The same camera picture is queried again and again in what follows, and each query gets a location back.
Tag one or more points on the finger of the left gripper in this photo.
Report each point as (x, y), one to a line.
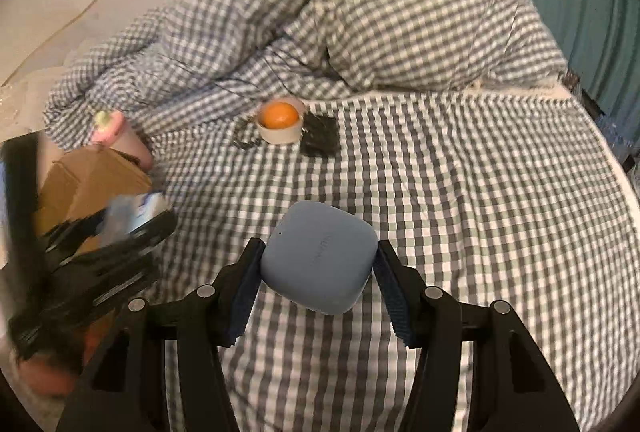
(66, 238)
(145, 238)

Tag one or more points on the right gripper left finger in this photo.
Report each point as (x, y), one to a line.
(123, 387)

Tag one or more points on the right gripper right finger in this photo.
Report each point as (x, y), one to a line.
(513, 386)

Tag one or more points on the blue tissue pack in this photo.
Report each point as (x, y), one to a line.
(125, 214)

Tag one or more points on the white tape roll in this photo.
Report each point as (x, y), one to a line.
(282, 136)

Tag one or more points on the light blue earbuds case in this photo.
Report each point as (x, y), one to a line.
(319, 257)

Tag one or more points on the person's left hand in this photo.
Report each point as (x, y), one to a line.
(46, 374)

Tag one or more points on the brown cardboard box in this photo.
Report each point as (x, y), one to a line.
(76, 184)

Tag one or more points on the pink lidded cup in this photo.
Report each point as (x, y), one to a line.
(112, 130)

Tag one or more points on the beige tufted headboard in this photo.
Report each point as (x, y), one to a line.
(23, 101)

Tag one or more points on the grey checked bed sheet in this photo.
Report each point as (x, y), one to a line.
(490, 197)

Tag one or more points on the orange mandarin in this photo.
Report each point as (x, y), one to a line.
(278, 115)

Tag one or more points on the grey checked duvet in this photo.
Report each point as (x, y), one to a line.
(195, 61)

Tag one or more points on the dark floral fabric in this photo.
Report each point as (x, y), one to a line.
(571, 81)

